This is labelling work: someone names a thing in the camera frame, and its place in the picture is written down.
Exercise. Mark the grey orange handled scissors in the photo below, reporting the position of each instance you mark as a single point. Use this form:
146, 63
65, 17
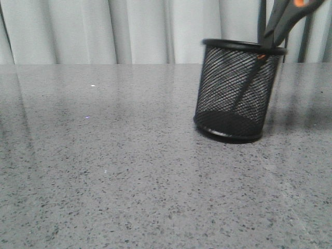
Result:
284, 15

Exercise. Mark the black mesh pen bucket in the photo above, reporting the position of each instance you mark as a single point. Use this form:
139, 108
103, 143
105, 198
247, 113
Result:
235, 88

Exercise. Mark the grey white curtain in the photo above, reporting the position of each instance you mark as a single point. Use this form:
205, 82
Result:
122, 32

